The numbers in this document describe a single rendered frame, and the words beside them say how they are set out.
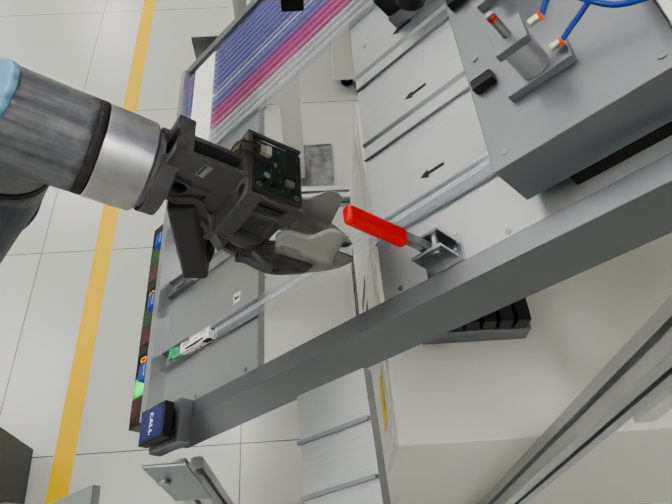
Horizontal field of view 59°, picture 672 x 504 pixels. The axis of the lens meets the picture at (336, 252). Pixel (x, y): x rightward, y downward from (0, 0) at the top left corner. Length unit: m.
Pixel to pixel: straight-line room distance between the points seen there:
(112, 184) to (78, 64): 2.09
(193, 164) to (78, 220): 1.53
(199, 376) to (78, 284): 1.14
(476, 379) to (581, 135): 0.55
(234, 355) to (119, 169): 0.30
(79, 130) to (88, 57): 2.11
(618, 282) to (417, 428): 0.42
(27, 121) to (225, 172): 0.14
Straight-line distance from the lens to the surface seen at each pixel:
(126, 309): 1.75
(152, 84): 2.36
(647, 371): 0.62
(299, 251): 0.55
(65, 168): 0.47
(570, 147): 0.44
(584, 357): 0.98
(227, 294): 0.75
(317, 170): 1.94
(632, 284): 1.08
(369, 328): 0.52
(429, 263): 0.50
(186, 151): 0.46
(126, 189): 0.47
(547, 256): 0.47
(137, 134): 0.47
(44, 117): 0.46
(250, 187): 0.47
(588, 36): 0.46
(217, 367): 0.72
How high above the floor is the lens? 1.45
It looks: 56 degrees down
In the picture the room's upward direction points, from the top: straight up
